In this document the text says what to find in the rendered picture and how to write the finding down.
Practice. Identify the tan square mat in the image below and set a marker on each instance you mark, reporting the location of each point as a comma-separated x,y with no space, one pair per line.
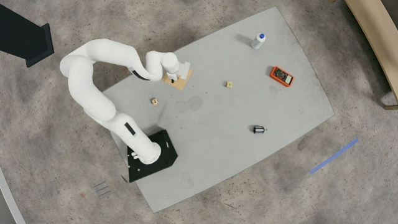
178,83

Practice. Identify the orange pocket multimeter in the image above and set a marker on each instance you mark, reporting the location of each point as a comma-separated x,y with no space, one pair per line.
281,76

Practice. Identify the white plastic bottle with blue cap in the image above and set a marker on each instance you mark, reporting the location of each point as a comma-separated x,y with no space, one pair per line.
260,38

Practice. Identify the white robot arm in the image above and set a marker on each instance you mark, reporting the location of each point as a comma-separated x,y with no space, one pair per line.
78,67

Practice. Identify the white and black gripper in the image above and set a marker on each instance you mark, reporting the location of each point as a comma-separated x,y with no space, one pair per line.
174,77

